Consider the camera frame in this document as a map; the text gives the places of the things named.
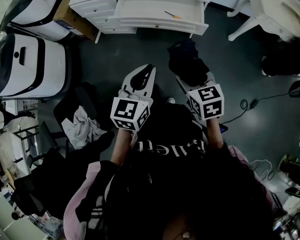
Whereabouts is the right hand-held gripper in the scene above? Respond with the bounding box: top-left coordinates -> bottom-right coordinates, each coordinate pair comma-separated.
175,70 -> 225,122

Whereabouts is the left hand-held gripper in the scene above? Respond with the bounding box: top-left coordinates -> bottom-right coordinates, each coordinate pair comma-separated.
110,63 -> 157,132

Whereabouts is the white drawer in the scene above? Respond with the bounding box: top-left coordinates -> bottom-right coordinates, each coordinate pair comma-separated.
107,0 -> 210,36

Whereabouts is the person's left forearm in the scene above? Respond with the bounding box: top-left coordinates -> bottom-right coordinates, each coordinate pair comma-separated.
111,128 -> 139,167

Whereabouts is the person's right forearm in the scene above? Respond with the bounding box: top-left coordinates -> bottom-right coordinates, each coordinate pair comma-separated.
204,117 -> 225,150

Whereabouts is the black office chair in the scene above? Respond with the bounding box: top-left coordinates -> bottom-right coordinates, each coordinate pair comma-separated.
39,81 -> 108,155

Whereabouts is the grey crumpled cloth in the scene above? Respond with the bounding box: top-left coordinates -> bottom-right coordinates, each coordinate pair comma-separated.
61,105 -> 108,150

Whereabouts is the white desk cabinet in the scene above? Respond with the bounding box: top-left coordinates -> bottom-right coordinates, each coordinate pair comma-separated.
68,0 -> 211,44

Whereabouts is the brown cardboard box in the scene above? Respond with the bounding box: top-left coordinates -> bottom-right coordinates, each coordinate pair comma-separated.
52,0 -> 100,43

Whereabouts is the person's black printed shirt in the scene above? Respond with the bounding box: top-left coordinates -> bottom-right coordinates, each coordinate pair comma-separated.
99,103 -> 275,240

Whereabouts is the white ornate chair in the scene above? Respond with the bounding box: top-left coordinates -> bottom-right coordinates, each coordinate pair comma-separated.
226,0 -> 300,43

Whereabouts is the white machine with black trim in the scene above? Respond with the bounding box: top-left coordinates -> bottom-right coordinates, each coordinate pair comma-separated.
4,0 -> 72,42
0,32 -> 67,100

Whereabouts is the black jacket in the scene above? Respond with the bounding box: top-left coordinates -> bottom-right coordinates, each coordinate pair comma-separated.
10,130 -> 116,218

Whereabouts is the white metal rack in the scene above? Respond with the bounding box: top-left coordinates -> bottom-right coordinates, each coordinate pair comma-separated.
0,123 -> 45,176

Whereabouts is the person's pink jacket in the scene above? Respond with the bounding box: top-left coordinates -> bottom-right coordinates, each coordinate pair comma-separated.
63,145 -> 275,240

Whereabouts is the black power cable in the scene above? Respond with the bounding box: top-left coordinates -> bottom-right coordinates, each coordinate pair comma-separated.
218,85 -> 295,125

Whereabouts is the orange handled screwdriver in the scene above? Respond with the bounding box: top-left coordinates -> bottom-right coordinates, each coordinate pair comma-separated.
164,10 -> 183,20

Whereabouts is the white thin cable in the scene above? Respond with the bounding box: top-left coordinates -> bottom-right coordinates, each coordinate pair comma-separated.
248,158 -> 276,183

